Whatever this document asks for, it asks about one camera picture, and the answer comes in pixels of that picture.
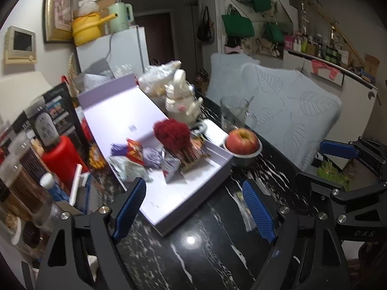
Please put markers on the white packet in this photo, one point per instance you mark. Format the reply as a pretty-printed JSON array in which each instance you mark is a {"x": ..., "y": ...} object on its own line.
[{"x": 214, "y": 133}]

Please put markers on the row of bottles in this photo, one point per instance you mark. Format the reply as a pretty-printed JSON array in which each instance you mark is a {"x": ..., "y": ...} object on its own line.
[{"x": 317, "y": 48}]

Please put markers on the red apple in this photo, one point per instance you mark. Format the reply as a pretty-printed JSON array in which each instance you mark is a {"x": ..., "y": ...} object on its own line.
[{"x": 242, "y": 140}]

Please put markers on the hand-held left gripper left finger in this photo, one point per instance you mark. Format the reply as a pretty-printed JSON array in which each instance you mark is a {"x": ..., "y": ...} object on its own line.
[{"x": 130, "y": 205}]

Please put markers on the large leaf-embossed white cushion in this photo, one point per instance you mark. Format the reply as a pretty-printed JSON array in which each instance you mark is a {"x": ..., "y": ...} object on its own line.
[{"x": 290, "y": 111}]

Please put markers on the yellow red snack packet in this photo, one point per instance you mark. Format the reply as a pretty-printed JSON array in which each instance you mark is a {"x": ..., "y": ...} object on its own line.
[{"x": 96, "y": 157}]

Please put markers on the clear plastic bag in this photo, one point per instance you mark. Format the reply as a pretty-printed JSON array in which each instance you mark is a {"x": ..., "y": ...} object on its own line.
[{"x": 88, "y": 8}]

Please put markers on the silver foil packet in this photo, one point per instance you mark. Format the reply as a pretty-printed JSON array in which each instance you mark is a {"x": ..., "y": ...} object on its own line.
[{"x": 170, "y": 167}]

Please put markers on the wall intercom panel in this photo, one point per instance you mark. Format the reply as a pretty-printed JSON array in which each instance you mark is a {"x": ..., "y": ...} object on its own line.
[{"x": 20, "y": 43}]

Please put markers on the framed picture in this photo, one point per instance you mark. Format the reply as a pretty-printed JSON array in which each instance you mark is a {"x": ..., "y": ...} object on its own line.
[{"x": 59, "y": 9}]

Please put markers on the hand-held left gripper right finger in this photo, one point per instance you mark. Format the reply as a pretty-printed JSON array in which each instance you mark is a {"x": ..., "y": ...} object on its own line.
[{"x": 257, "y": 211}]

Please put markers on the red bottle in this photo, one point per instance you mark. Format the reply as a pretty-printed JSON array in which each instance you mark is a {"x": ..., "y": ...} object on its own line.
[{"x": 65, "y": 160}]

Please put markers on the red orange candy packet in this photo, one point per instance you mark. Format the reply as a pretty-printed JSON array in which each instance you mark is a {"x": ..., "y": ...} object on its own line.
[{"x": 134, "y": 149}]

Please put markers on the small white cushion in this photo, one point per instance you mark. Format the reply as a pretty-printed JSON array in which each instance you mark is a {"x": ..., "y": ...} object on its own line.
[{"x": 226, "y": 72}]

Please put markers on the lilac soft pouch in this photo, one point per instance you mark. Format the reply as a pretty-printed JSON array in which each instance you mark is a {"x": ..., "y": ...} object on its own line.
[{"x": 153, "y": 158}]

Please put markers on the red fluffy ball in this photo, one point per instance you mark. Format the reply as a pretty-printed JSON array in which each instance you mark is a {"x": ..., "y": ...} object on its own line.
[{"x": 172, "y": 134}]

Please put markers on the clear jar brown contents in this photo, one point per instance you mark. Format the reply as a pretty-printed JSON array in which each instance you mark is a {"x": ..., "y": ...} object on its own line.
[{"x": 25, "y": 172}]

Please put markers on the glass mug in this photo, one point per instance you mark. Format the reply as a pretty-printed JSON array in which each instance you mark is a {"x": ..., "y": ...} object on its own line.
[{"x": 232, "y": 113}]

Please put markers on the white blue carton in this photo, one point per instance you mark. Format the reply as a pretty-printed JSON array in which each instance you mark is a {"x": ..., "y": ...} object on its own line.
[{"x": 80, "y": 187}]

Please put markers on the green soft toy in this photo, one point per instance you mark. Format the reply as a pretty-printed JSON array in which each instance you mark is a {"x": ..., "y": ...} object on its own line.
[{"x": 332, "y": 173}]

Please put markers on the small white-capped bottle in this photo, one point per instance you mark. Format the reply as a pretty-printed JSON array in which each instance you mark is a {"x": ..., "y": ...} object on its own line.
[{"x": 48, "y": 199}]

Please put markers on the grey plastic bag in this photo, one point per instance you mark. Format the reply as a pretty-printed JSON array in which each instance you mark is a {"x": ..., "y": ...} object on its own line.
[{"x": 93, "y": 75}]

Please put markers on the clear plastic pouch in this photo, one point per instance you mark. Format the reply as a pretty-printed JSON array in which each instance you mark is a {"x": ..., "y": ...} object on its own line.
[{"x": 245, "y": 214}]

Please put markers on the woven straw fan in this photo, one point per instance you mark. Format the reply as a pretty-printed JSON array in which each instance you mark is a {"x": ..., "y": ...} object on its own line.
[{"x": 72, "y": 72}]

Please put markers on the small cardboard box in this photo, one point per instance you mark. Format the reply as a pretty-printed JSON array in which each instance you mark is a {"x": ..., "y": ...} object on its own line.
[{"x": 371, "y": 66}]

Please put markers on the green electric kettle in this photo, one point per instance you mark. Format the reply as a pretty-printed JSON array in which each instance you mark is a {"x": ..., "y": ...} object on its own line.
[{"x": 119, "y": 18}]

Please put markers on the crinkled clear bag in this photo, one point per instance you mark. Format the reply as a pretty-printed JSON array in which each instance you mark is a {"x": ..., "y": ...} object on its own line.
[{"x": 124, "y": 70}]

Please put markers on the small bowl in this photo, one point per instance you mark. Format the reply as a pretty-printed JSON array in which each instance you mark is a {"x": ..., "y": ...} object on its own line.
[{"x": 243, "y": 160}]

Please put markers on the white teapot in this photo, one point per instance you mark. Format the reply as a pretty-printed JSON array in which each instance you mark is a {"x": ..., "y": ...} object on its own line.
[{"x": 180, "y": 102}]

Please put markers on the brown door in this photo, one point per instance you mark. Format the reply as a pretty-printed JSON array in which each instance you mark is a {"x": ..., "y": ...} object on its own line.
[{"x": 157, "y": 36}]

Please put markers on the lavender gift box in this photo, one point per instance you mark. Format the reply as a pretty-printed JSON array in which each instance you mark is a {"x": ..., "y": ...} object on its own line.
[{"x": 121, "y": 111}]

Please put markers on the pink cloth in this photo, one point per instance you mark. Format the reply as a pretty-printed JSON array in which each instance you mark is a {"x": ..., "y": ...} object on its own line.
[{"x": 325, "y": 69}]

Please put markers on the black printed box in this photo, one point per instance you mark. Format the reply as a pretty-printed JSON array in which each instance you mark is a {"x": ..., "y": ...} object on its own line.
[{"x": 63, "y": 105}]

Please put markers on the beige tote bag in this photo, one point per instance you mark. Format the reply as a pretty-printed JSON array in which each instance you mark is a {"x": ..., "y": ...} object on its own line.
[{"x": 266, "y": 46}]

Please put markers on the plastic bag of food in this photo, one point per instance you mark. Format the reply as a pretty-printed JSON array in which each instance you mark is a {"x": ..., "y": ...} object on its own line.
[{"x": 157, "y": 77}]

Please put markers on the white fridge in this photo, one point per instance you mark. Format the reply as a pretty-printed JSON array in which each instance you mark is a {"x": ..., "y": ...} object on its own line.
[{"x": 127, "y": 48}]

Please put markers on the pale green crumpled packet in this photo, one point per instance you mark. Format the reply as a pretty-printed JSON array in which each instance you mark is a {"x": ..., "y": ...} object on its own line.
[{"x": 128, "y": 169}]

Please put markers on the dark hanging bag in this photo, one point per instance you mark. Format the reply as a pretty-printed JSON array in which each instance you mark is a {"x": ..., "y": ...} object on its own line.
[{"x": 205, "y": 27}]

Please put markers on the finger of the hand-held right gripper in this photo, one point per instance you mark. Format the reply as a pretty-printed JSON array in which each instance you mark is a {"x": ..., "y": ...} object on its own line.
[
  {"x": 314, "y": 184},
  {"x": 338, "y": 148}
]

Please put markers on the yellow pot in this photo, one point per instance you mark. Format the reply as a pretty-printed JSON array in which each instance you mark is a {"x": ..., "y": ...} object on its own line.
[{"x": 86, "y": 30}]

